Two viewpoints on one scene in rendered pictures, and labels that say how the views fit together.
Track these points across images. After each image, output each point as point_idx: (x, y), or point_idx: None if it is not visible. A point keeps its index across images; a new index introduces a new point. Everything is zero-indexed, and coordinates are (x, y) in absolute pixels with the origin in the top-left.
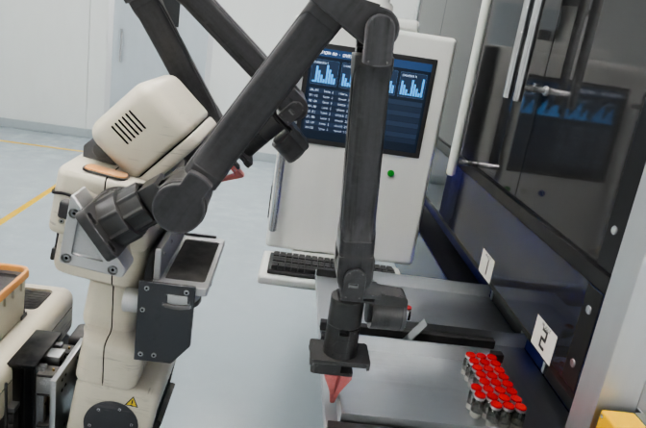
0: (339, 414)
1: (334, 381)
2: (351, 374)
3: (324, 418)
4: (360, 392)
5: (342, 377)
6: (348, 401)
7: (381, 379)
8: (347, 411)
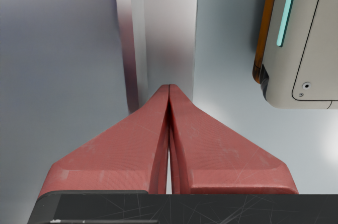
0: None
1: (196, 147)
2: (35, 217)
3: (196, 21)
4: (62, 154)
5: (127, 180)
6: (102, 113)
7: (8, 207)
8: (102, 65)
